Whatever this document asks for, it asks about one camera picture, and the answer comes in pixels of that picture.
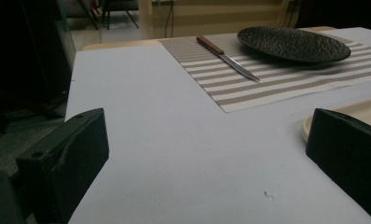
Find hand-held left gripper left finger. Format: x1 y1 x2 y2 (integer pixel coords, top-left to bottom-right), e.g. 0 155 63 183
15 107 110 224

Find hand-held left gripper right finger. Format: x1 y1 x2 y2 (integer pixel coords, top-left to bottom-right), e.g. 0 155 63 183
305 107 371 224

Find striped placemat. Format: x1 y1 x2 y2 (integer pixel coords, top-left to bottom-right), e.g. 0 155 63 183
158 31 371 114

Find black textured plate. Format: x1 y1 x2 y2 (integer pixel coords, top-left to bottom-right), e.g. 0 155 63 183
236 26 351 64

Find dark cabinet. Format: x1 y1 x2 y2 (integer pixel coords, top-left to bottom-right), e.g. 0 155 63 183
0 0 76 133

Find white table cover sheet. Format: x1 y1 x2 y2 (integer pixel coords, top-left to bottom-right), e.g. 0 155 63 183
64 26 371 224

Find dark stand legs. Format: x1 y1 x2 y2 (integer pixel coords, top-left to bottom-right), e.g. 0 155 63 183
78 0 140 31

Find wooden-handled table knife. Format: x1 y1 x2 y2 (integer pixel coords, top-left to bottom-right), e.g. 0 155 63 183
196 35 261 83

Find black cable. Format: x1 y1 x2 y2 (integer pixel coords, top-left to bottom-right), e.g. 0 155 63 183
164 1 175 39

